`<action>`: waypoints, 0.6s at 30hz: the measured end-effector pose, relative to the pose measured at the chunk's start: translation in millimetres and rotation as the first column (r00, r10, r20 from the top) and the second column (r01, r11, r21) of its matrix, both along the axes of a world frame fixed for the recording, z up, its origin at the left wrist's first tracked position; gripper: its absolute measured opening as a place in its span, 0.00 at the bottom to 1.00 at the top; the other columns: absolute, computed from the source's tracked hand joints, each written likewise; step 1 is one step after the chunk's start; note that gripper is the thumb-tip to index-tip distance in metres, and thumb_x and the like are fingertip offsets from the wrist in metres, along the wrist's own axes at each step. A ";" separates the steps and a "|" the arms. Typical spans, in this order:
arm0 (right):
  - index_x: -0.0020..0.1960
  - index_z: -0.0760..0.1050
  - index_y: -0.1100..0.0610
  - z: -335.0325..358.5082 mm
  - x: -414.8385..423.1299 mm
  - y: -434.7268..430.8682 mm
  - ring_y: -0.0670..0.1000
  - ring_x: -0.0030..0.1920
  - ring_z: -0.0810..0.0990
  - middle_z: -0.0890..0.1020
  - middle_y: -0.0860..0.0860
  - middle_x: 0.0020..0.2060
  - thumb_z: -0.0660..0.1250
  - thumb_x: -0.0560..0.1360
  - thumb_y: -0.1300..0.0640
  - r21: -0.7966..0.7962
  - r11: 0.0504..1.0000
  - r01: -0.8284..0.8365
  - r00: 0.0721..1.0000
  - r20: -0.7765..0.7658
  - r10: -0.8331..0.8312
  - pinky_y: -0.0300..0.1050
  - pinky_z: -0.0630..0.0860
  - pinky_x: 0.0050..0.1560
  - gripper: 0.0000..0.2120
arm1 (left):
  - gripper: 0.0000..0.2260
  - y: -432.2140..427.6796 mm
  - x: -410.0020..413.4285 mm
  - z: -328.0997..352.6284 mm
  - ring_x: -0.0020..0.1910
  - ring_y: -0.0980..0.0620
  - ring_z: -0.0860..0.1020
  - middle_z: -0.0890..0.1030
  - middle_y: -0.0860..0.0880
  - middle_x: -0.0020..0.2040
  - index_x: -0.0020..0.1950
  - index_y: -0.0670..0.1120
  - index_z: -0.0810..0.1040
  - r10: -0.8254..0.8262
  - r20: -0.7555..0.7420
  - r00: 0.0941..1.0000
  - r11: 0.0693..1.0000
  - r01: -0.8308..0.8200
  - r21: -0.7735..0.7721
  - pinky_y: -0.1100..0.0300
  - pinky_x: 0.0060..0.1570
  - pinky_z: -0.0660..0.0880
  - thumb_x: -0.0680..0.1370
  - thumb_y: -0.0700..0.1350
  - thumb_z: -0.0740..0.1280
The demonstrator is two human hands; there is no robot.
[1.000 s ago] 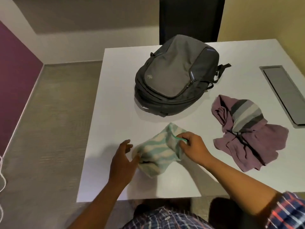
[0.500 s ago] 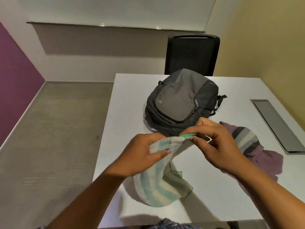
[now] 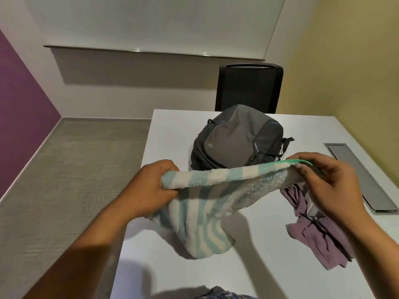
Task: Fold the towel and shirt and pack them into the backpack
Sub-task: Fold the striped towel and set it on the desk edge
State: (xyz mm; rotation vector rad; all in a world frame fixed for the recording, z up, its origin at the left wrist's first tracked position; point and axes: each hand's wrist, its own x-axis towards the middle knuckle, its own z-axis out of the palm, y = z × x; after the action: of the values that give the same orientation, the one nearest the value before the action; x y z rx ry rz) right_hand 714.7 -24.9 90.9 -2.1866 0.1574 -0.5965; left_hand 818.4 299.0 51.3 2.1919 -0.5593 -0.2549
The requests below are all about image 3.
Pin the white table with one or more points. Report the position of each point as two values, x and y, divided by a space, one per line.
174 137

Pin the green white striped towel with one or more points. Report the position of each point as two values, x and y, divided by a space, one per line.
199 214

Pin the person's right forearm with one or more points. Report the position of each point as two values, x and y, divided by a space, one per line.
377 258

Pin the person's right hand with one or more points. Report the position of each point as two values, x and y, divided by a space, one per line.
336 189

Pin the purple striped t-shirt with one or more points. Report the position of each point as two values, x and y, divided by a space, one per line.
315 239

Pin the grey backpack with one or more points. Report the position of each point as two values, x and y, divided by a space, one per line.
237 137

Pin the person's left forearm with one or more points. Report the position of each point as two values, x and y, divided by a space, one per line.
84 255

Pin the person's left hand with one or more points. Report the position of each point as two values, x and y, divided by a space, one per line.
146 189

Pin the white wall board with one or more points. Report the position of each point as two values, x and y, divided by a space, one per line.
156 24

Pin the black mesh-back chair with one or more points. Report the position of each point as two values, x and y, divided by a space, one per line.
249 87

